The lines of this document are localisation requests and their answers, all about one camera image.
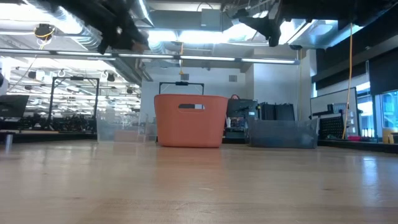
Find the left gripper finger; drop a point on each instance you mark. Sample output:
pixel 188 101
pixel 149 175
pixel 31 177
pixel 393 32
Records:
pixel 122 45
pixel 133 35

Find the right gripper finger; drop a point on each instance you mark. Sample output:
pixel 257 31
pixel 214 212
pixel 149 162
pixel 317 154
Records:
pixel 259 25
pixel 267 17

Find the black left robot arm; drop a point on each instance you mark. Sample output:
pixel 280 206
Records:
pixel 81 12

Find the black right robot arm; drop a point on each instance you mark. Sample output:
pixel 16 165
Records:
pixel 342 9

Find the black hanging spotlight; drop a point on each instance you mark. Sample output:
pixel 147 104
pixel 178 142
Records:
pixel 111 77

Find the long ceiling light fixture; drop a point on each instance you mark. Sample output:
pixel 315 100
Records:
pixel 205 58

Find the person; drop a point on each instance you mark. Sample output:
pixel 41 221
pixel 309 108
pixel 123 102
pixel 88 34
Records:
pixel 235 97

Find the black equipment stack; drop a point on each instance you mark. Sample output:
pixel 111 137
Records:
pixel 241 109

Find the clear plastic bin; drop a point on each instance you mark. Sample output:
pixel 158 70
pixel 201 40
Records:
pixel 105 130

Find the black storage crates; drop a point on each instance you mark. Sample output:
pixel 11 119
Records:
pixel 276 112

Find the white board panel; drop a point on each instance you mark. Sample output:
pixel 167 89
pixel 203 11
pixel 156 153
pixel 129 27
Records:
pixel 329 98

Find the white bottle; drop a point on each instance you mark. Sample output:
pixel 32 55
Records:
pixel 229 122

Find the orange plastic bin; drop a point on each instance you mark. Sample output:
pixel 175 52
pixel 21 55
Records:
pixel 189 130

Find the grey plastic bin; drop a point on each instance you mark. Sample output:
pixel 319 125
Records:
pixel 280 133

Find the dark workbench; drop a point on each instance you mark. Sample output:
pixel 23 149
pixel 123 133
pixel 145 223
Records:
pixel 46 137

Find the black pegboard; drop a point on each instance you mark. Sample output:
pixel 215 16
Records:
pixel 331 127

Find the black monitor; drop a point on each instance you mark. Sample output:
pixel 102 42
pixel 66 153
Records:
pixel 12 105

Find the pink small object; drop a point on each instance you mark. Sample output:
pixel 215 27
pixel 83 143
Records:
pixel 354 137

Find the black side counter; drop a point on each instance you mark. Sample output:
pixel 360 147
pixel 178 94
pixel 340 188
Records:
pixel 357 145

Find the yellow container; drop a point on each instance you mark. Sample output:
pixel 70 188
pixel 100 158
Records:
pixel 387 135

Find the round silver air duct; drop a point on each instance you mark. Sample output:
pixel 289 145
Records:
pixel 144 14
pixel 84 42

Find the tall black workstation frame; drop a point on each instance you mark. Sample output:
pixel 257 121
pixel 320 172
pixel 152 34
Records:
pixel 74 78

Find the grey wall vent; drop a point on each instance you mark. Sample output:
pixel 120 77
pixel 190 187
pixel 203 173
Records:
pixel 233 78
pixel 184 76

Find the black metal frame with camera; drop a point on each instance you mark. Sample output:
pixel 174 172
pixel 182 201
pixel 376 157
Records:
pixel 182 83

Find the grey metal post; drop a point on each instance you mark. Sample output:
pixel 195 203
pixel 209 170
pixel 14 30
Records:
pixel 8 141

